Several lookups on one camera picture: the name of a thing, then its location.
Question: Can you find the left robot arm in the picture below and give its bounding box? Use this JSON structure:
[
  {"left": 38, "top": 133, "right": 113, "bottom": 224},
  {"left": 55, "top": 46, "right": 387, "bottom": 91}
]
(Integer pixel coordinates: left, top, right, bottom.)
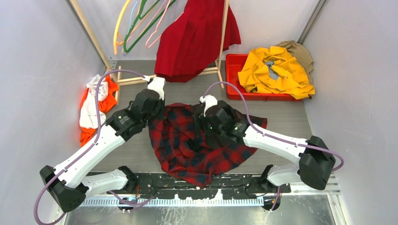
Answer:
[{"left": 39, "top": 88, "right": 165, "bottom": 212}]

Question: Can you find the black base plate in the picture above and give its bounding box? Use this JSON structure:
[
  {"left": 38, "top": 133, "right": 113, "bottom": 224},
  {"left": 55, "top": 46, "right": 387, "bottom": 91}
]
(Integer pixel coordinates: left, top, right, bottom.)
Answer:
[{"left": 114, "top": 173, "right": 277, "bottom": 200}]

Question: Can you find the green hanger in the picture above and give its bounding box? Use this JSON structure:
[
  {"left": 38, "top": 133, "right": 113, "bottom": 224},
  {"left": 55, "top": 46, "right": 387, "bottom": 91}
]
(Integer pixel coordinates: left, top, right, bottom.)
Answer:
[{"left": 122, "top": 0, "right": 178, "bottom": 54}]

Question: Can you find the dark plaid garment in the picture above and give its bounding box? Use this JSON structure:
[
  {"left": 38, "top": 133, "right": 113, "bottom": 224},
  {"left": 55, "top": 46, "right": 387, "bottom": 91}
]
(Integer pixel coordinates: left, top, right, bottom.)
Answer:
[{"left": 148, "top": 103, "right": 257, "bottom": 187}]

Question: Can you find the red plastic bin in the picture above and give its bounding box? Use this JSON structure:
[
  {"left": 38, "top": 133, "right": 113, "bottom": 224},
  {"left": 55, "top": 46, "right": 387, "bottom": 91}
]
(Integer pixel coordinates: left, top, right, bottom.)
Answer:
[{"left": 225, "top": 53, "right": 303, "bottom": 102}]

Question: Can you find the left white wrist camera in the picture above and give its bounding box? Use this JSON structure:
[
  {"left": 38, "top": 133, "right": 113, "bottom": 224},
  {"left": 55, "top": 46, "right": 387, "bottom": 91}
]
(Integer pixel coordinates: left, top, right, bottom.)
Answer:
[{"left": 142, "top": 75, "right": 166, "bottom": 100}]

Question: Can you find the tan garment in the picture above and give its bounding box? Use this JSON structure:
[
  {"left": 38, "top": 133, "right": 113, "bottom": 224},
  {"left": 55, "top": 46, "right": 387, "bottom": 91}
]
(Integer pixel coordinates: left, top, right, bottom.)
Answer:
[{"left": 276, "top": 40, "right": 314, "bottom": 76}]

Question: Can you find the purple cable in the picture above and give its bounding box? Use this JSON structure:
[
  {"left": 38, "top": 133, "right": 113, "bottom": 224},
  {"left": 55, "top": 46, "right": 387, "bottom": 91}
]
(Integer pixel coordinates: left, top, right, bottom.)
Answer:
[
  {"left": 33, "top": 69, "right": 160, "bottom": 225},
  {"left": 202, "top": 81, "right": 345, "bottom": 213}
]

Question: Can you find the red skirt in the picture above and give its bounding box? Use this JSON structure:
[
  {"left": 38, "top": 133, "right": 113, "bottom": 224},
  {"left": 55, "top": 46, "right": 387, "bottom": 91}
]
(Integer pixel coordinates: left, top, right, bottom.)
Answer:
[{"left": 154, "top": 0, "right": 241, "bottom": 83}]

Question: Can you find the light blue hanger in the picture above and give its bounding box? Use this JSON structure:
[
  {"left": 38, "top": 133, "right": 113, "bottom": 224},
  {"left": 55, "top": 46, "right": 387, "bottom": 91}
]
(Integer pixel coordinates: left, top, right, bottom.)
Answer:
[{"left": 122, "top": 0, "right": 141, "bottom": 56}]

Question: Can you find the orange and white garment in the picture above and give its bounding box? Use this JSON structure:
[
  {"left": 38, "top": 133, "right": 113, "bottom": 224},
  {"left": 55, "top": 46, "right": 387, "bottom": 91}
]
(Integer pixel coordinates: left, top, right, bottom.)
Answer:
[{"left": 79, "top": 74, "right": 119, "bottom": 147}]

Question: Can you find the yellow garment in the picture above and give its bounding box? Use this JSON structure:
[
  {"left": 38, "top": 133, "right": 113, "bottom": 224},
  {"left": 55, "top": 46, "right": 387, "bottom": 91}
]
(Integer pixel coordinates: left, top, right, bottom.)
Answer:
[{"left": 237, "top": 46, "right": 315, "bottom": 100}]

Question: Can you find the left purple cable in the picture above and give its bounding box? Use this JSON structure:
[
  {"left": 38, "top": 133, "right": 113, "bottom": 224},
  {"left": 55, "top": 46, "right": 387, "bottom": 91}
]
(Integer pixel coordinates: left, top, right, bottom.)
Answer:
[{"left": 33, "top": 69, "right": 160, "bottom": 225}]

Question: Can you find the orange hanger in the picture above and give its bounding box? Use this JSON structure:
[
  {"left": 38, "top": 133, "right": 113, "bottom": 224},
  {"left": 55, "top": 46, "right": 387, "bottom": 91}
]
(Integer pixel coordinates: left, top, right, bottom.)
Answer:
[{"left": 112, "top": 0, "right": 160, "bottom": 55}]

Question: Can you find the wooden clothes rack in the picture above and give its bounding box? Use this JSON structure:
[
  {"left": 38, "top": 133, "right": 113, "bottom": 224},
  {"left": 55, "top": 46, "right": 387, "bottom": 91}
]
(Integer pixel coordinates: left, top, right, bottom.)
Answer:
[{"left": 66, "top": 0, "right": 230, "bottom": 89}]

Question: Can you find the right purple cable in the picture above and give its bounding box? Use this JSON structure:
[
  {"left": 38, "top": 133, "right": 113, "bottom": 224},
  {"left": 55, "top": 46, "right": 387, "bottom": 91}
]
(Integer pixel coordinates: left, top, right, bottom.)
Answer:
[{"left": 202, "top": 81, "right": 345, "bottom": 213}]

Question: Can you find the pink wire hanger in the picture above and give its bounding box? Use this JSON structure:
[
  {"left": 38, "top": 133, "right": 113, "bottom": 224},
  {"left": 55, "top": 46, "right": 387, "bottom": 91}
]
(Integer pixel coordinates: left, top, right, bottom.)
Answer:
[{"left": 142, "top": 0, "right": 180, "bottom": 49}]

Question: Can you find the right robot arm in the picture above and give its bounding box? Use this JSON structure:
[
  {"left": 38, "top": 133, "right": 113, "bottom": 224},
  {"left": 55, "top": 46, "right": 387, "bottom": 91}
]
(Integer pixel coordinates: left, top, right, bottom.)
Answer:
[{"left": 192, "top": 104, "right": 336, "bottom": 193}]

